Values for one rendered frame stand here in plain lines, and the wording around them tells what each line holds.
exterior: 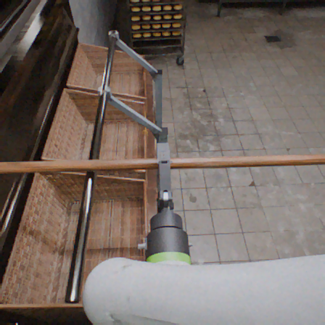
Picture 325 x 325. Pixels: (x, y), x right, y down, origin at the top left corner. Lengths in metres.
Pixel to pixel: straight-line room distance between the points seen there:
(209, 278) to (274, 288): 0.07
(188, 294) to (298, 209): 2.00
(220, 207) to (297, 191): 0.65
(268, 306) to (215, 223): 1.76
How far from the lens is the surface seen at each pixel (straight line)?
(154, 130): 1.15
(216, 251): 1.91
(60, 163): 0.74
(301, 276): 0.26
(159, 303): 0.34
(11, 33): 0.93
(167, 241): 0.55
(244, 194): 2.19
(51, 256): 1.25
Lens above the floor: 1.74
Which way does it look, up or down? 50 degrees down
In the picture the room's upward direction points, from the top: straight up
